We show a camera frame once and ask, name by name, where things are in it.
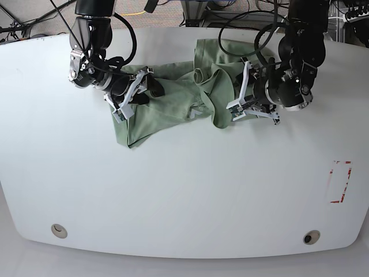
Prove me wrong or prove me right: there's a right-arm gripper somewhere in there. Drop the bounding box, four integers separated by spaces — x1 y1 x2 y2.
102 73 165 106

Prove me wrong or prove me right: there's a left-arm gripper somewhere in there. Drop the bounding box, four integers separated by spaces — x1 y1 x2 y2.
235 69 277 115

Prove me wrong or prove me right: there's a green T-shirt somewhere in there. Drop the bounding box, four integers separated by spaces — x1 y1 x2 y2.
114 39 260 148

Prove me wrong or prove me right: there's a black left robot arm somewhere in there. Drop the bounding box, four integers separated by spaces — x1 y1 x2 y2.
227 1 330 123

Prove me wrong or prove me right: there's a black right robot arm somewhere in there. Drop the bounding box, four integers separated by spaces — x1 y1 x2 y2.
69 1 165 108

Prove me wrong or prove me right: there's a red tape rectangle marking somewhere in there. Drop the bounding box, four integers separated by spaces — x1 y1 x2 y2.
327 160 353 204

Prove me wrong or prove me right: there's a left table grommet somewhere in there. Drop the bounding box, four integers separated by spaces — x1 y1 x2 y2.
51 224 67 239

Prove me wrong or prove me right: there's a table grommet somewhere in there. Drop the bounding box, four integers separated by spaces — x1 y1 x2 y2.
303 230 321 245
51 224 67 239

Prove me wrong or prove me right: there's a right table grommet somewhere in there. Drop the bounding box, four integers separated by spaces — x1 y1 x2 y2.
303 230 321 245

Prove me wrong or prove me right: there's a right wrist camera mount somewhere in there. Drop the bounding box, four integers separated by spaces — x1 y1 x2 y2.
110 66 153 123

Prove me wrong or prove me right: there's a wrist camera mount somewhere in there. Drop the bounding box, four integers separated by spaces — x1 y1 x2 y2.
227 58 280 125
110 66 153 123

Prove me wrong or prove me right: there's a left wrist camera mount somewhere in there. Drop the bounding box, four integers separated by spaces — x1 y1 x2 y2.
227 58 280 125

